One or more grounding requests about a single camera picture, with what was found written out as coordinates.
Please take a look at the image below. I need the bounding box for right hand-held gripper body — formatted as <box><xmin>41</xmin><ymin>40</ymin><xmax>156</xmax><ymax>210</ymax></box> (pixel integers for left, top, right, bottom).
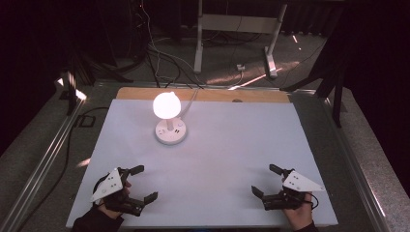
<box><xmin>261</xmin><ymin>167</ymin><xmax>326</xmax><ymax>212</ymax></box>

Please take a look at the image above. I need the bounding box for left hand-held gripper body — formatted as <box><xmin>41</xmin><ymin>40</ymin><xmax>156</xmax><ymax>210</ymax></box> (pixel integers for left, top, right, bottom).
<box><xmin>90</xmin><ymin>166</ymin><xmax>146</xmax><ymax>218</ymax></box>

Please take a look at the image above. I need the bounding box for white round table lamp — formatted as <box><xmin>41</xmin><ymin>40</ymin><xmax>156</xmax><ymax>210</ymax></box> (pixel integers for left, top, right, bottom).
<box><xmin>152</xmin><ymin>91</ymin><xmax>189</xmax><ymax>146</ymax></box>

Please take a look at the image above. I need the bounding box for person's left hand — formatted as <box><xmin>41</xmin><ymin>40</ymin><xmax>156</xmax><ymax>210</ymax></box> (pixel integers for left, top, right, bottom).
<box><xmin>97</xmin><ymin>181</ymin><xmax>133</xmax><ymax>220</ymax></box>

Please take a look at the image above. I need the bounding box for person's right hand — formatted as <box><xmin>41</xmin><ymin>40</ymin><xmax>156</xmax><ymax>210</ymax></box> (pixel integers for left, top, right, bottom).
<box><xmin>282</xmin><ymin>191</ymin><xmax>314</xmax><ymax>232</ymax></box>

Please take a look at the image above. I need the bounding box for white table mat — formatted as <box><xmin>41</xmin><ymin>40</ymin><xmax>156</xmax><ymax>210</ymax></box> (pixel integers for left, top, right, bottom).
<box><xmin>66</xmin><ymin>98</ymin><xmax>339</xmax><ymax>230</ymax></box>

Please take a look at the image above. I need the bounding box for black metal stand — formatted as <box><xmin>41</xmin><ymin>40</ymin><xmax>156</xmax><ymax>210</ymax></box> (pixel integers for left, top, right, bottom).
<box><xmin>279</xmin><ymin>56</ymin><xmax>346</xmax><ymax>129</ymax></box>

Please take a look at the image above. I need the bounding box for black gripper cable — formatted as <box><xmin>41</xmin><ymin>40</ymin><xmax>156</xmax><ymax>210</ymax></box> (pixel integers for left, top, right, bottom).
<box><xmin>303</xmin><ymin>192</ymin><xmax>320</xmax><ymax>212</ymax></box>

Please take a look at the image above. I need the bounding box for black floor cable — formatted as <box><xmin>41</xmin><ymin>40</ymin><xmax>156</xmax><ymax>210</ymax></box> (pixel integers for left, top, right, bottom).
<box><xmin>18</xmin><ymin>105</ymin><xmax>110</xmax><ymax>232</ymax></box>

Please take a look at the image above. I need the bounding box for aluminium rail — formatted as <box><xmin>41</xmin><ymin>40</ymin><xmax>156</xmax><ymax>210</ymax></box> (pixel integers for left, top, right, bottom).
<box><xmin>0</xmin><ymin>96</ymin><xmax>88</xmax><ymax>232</ymax></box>
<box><xmin>320</xmin><ymin>96</ymin><xmax>393</xmax><ymax>232</ymax></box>

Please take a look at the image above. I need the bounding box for black square bracket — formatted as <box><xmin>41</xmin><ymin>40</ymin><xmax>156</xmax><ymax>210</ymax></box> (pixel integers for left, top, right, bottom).
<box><xmin>73</xmin><ymin>114</ymin><xmax>97</xmax><ymax>129</ymax></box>

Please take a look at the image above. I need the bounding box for white lamp cable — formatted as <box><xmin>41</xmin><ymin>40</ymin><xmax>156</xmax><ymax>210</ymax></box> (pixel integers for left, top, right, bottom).
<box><xmin>179</xmin><ymin>88</ymin><xmax>199</xmax><ymax>120</ymax></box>

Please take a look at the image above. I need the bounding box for bundle of floor cables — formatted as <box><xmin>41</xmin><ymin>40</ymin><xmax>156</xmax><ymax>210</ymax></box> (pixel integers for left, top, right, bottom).
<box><xmin>128</xmin><ymin>0</ymin><xmax>207</xmax><ymax>90</ymax></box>

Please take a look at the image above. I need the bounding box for white metal desk frame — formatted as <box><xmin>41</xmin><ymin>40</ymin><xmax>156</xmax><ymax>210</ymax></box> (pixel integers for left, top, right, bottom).
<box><xmin>192</xmin><ymin>0</ymin><xmax>289</xmax><ymax>79</ymax></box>

